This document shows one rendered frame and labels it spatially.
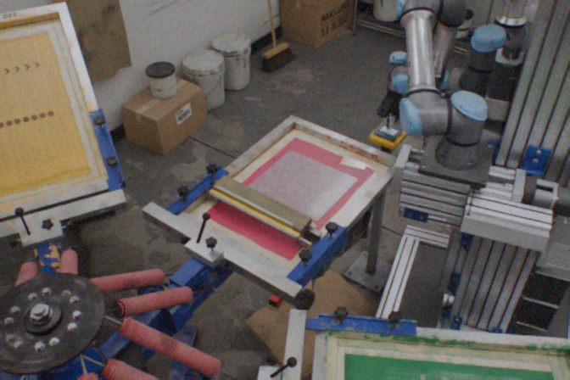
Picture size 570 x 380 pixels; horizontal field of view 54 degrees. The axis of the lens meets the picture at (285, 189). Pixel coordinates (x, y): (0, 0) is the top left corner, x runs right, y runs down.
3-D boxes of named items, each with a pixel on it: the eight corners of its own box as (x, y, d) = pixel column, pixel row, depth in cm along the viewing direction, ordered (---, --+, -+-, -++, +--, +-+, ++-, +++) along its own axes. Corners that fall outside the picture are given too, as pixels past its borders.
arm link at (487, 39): (461, 62, 220) (467, 30, 211) (480, 51, 227) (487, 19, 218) (487, 74, 214) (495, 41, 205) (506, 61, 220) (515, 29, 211)
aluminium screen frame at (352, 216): (291, 121, 262) (291, 114, 260) (405, 167, 236) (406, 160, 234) (170, 219, 215) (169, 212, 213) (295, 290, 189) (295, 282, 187)
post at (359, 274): (363, 251, 329) (378, 113, 265) (397, 268, 319) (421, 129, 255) (343, 275, 316) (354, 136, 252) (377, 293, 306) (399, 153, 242)
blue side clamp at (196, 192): (220, 178, 235) (220, 164, 230) (230, 182, 233) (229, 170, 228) (170, 220, 217) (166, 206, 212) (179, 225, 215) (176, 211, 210)
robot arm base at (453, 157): (483, 148, 195) (489, 125, 189) (477, 175, 185) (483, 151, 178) (438, 139, 200) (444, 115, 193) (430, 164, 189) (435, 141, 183)
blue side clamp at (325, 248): (334, 234, 210) (335, 220, 205) (346, 240, 208) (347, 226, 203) (287, 286, 192) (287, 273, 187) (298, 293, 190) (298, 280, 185)
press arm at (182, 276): (206, 255, 196) (204, 246, 193) (219, 263, 194) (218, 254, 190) (170, 287, 186) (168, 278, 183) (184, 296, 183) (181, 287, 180)
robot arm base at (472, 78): (499, 79, 229) (505, 57, 223) (494, 97, 219) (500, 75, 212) (461, 72, 234) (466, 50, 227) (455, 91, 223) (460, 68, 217)
